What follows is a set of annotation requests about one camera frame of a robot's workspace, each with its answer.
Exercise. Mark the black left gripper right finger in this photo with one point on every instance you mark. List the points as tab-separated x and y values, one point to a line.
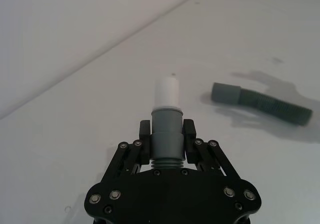
189	144

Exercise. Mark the white plastic tube connector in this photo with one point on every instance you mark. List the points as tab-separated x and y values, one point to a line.
167	91

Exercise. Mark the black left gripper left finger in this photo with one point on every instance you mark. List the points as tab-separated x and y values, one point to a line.
145	144

